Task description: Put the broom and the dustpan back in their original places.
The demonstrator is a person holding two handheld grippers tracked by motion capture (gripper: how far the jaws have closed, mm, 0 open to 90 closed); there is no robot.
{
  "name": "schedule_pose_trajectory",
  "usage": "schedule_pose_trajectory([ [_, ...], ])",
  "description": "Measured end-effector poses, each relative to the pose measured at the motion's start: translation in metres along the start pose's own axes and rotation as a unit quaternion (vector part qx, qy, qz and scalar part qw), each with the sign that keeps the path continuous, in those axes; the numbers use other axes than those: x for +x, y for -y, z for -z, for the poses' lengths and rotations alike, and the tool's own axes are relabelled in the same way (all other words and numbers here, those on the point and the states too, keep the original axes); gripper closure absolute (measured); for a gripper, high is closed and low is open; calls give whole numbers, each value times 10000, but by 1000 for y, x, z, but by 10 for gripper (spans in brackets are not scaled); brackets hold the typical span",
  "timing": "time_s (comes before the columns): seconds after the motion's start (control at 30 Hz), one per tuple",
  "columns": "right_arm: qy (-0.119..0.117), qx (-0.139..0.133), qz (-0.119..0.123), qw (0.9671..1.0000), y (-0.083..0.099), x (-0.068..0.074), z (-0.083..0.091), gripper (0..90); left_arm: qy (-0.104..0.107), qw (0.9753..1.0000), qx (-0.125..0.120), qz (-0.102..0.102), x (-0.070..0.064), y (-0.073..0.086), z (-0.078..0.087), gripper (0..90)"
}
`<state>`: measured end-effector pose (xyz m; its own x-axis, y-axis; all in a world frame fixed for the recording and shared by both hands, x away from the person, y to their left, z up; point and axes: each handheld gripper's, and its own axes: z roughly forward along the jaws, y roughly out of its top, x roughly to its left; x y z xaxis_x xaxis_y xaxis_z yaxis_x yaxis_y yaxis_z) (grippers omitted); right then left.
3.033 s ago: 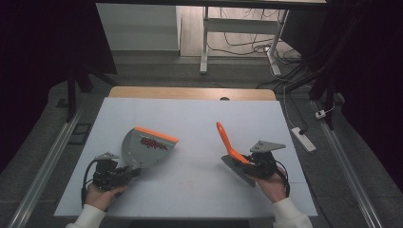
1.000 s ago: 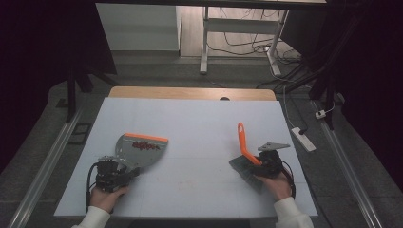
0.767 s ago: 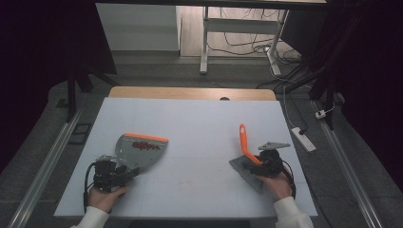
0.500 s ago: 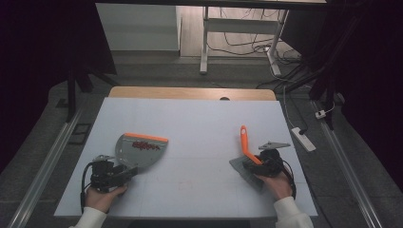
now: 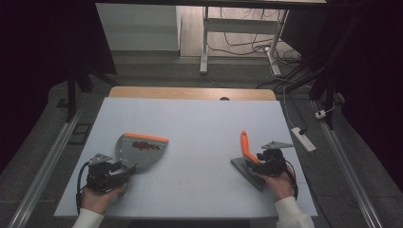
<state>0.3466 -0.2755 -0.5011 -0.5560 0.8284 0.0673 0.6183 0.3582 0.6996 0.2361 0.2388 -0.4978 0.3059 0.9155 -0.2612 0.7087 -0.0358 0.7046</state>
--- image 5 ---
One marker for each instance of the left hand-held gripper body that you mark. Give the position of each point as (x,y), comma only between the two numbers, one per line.
(99,177)

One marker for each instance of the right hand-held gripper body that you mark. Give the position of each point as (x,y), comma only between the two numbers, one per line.
(274,160)

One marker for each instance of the grey dustpan with orange edge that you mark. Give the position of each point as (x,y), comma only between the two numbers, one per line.
(142,156)

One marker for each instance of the pile of red crumbs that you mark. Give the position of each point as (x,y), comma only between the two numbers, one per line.
(145,145)

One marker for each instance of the person's left hand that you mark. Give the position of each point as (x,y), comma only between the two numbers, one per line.
(98,199)

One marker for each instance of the person's right hand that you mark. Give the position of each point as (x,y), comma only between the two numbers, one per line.
(280,186)

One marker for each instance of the white power strip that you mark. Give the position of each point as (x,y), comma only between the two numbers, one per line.
(303,139)

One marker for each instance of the small white adapter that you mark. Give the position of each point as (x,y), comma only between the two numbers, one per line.
(320,114)

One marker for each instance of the white table mat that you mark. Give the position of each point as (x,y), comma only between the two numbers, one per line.
(196,120)

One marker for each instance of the black metal stand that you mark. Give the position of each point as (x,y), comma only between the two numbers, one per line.
(71,91)
(329,88)

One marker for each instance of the dark curtain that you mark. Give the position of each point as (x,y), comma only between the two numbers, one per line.
(34,63)
(374,79)

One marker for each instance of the white cabinet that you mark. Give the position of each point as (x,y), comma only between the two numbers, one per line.
(138,27)

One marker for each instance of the aluminium floor rail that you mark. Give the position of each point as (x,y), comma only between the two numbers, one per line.
(345,164)
(47,161)

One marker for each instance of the white desk frame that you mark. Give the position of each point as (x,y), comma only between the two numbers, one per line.
(240,26)

